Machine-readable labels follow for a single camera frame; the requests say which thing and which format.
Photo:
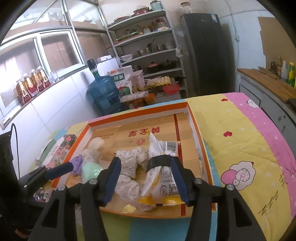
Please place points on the green dish soap bottle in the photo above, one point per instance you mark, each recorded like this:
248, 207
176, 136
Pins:
291, 75

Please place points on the metal kitchen shelf rack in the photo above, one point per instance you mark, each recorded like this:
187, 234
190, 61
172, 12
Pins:
144, 37

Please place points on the white yellow snack packet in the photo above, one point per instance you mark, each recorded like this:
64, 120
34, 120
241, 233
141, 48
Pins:
159, 187

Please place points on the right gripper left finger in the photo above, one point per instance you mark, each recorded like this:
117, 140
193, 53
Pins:
57, 220

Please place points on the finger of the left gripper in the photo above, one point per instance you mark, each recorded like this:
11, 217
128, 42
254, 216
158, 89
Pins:
58, 171

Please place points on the orange shallow cardboard box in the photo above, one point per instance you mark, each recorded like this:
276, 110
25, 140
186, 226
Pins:
171, 125

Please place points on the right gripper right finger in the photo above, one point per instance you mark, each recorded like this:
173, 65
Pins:
235, 220

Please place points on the orange drink bottles pack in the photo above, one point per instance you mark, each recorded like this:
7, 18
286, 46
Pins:
30, 85

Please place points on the red plastic basket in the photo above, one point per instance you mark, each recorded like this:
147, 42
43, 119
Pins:
171, 89

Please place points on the blue water jug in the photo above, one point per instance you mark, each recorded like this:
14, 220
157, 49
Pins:
103, 92

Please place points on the dark grey refrigerator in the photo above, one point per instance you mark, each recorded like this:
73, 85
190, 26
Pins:
207, 51

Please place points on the floral wet wipes pack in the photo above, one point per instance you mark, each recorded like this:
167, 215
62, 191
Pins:
59, 151

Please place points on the green soft item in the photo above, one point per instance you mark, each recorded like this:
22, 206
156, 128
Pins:
90, 171

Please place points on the teddy bear purple dress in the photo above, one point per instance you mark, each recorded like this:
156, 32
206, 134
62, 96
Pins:
88, 155

